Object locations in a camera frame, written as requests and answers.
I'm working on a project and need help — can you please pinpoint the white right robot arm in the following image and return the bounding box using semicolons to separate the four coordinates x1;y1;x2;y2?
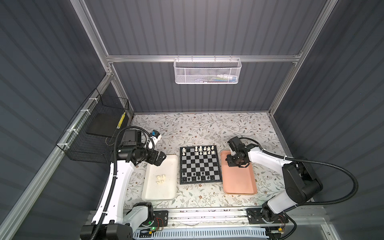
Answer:
226;148;323;223

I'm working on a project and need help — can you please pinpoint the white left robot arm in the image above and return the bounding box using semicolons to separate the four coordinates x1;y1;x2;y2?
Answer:
80;146;167;240

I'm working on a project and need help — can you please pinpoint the black white chess board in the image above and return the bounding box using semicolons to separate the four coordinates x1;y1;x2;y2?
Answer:
180;145;223;185

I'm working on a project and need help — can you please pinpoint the pink plastic tray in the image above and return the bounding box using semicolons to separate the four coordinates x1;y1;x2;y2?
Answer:
220;150;258;195

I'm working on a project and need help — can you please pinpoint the white plastic tray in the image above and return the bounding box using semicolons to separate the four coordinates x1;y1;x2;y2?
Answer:
142;155;179;202

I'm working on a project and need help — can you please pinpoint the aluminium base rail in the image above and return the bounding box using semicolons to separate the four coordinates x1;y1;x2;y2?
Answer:
155;206;330;229

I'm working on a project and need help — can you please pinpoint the black wire side basket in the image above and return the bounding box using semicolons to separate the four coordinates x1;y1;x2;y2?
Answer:
57;90;130;164

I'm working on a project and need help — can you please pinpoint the white vented cable duct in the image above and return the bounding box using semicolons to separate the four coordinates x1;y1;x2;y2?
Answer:
133;227;270;240

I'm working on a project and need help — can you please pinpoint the white wire wall basket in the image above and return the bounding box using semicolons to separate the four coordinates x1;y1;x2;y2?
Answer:
173;58;242;85

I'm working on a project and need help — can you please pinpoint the black corrugated left cable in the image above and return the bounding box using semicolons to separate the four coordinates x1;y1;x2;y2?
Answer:
86;125;151;240

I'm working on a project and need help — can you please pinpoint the aluminium horizontal wall rail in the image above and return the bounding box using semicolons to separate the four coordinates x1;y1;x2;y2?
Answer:
106;55;301;63

